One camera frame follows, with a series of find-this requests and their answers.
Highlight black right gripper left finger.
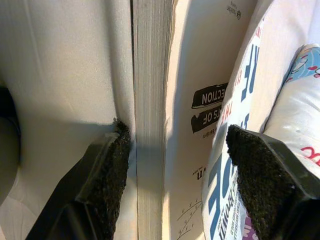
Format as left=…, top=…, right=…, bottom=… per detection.
left=24, top=119, right=131, bottom=240

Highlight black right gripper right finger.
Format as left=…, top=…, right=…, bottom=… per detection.
left=225, top=124, right=320, bottom=240

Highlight white paperback book blue letters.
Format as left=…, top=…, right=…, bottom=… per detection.
left=129, top=0, right=266, bottom=240

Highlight cream cartoon print blanket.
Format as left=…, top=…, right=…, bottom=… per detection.
left=249, top=0, right=320, bottom=181

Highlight cream sheeted mattress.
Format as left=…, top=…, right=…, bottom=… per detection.
left=0, top=0, right=137, bottom=240

